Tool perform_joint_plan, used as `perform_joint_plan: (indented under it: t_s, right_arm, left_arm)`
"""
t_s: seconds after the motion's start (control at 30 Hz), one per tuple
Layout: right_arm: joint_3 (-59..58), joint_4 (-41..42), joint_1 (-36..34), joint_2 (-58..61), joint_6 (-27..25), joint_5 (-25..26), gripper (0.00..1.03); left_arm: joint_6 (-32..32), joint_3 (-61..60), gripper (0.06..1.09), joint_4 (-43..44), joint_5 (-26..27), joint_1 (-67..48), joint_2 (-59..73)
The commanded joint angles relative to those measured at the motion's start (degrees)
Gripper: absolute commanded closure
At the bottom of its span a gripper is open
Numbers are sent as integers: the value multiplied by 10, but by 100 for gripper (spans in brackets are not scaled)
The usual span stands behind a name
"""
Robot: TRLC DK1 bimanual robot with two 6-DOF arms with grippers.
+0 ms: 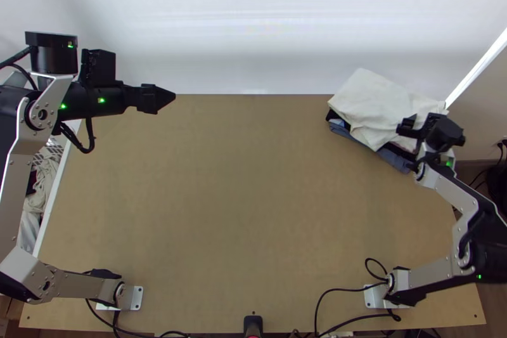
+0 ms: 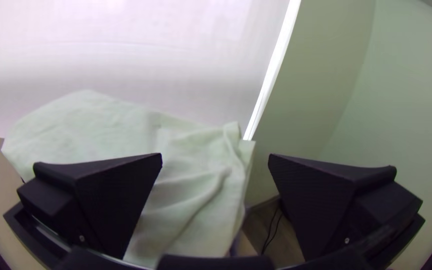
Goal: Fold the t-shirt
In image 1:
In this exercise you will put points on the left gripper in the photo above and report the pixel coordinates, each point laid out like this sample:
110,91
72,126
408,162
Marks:
115,100

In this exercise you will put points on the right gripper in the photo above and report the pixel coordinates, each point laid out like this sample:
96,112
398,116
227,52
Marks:
408,126

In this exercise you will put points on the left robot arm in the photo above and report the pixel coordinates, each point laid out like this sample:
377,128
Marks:
23,144

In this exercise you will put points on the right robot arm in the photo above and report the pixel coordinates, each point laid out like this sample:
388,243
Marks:
435,274

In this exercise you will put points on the white laundry basket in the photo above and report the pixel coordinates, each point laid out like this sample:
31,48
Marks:
60,173

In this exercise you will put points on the heap of clothes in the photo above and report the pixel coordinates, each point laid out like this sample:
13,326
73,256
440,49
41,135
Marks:
37,191

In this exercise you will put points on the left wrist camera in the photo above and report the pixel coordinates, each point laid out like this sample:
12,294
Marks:
99,66

